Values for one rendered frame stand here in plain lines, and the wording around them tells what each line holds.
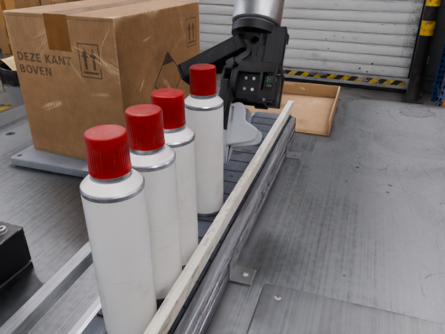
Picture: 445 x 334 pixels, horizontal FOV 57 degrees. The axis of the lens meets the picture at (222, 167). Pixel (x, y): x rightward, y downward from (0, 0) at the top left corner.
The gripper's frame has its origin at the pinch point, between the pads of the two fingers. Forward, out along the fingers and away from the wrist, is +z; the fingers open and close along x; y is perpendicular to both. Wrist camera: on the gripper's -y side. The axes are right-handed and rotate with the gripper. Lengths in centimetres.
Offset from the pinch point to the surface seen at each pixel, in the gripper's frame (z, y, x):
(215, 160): 1.3, 1.9, -8.7
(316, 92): -26, 7, 63
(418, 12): -175, 61, 339
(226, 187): 4.9, 0.9, 2.4
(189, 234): 10.3, 2.7, -16.3
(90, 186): 5.7, -0.3, -32.1
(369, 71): -127, 27, 370
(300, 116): -16, 5, 47
